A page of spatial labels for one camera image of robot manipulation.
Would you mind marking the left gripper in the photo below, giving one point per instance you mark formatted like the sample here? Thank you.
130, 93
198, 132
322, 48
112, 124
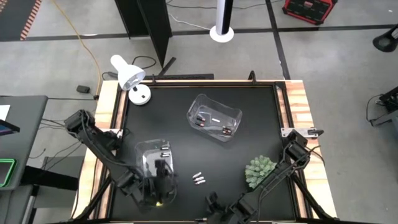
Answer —
160, 191

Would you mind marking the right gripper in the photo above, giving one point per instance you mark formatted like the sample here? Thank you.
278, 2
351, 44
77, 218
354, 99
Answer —
231, 213

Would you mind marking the silver black AA battery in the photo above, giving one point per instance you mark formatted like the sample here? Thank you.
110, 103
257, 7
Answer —
165, 154
198, 179
196, 175
164, 148
200, 182

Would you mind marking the clear plastic bin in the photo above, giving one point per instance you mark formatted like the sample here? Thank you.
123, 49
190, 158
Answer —
217, 107
146, 152

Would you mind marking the copper black AA battery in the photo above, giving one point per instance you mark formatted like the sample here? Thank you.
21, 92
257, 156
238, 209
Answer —
227, 129
227, 133
200, 118
200, 124

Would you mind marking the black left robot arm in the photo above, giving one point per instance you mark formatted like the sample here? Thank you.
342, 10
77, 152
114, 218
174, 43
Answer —
99, 140

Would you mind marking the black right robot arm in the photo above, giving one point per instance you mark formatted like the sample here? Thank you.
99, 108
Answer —
289, 155

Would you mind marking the green artificial potted plant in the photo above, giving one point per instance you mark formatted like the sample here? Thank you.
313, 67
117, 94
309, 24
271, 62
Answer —
262, 172

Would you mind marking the white sticker label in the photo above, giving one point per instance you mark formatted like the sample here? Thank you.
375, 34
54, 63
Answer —
216, 119

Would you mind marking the black table clamp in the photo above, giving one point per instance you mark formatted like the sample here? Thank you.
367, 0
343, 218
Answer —
153, 81
252, 77

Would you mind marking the white desk lamp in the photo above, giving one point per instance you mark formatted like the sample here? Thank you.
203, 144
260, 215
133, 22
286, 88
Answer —
129, 74

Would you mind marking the black power adapter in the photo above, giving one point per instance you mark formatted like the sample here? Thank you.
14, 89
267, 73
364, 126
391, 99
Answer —
83, 89

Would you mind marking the wooden table border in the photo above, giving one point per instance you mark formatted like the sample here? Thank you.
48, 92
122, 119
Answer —
295, 102

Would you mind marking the gray desk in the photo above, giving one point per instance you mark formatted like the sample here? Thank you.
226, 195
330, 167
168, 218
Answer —
28, 133

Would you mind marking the black partition panel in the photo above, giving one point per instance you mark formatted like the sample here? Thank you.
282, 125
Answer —
149, 25

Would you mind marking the white pole stand base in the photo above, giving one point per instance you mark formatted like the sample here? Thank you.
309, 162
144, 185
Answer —
221, 34

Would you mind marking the green framed tablet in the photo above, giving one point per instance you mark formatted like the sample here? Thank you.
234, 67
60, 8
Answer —
6, 174

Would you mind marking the black tablet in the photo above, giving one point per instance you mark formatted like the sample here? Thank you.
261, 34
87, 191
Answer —
7, 128

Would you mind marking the white paper sheet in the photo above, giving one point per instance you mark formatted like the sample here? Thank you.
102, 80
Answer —
3, 112

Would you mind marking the black neighbouring robot station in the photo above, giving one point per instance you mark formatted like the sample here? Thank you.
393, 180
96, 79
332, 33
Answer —
390, 99

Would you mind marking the black orange striped mat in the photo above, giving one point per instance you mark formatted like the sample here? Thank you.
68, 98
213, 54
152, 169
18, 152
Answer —
15, 18

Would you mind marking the red black equipment case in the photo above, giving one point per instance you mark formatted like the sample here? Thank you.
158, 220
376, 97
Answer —
308, 12

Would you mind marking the black floor stand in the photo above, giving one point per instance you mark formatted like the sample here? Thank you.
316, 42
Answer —
385, 42

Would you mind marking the black frame strut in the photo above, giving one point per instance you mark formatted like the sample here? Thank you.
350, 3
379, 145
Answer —
96, 199
311, 199

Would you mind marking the silver mounting bracket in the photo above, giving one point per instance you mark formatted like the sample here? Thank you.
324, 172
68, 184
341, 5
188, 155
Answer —
292, 132

